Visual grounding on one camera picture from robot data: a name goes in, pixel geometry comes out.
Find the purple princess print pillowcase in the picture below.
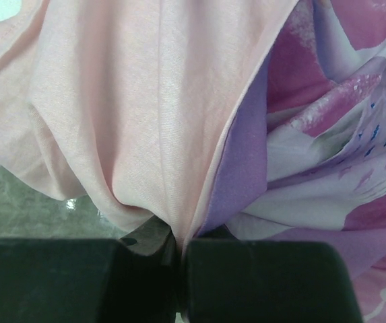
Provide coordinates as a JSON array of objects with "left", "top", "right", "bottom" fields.
[{"left": 0, "top": 0, "right": 386, "bottom": 323}]

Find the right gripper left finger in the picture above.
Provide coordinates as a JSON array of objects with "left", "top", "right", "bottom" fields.
[{"left": 0, "top": 231, "right": 178, "bottom": 322}]

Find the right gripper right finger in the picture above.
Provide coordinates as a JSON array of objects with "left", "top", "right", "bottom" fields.
[{"left": 183, "top": 238, "right": 362, "bottom": 322}]

